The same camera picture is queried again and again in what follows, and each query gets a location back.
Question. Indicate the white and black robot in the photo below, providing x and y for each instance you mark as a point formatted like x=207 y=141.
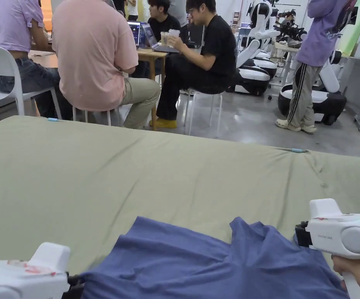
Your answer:
x=326 y=99
x=254 y=71

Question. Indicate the blue sheet clip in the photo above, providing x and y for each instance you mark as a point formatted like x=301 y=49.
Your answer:
x=52 y=119
x=296 y=150

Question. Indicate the bed with pale green sheet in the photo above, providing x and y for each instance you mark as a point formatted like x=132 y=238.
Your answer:
x=105 y=174

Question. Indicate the white desk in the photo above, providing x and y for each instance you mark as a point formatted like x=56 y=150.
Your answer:
x=287 y=49

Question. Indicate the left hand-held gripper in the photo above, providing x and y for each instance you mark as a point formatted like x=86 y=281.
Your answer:
x=18 y=280

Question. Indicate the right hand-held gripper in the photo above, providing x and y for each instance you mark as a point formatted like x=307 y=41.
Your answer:
x=329 y=230

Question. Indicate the dark blue shirt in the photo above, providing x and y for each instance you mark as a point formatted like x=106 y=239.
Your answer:
x=198 y=261

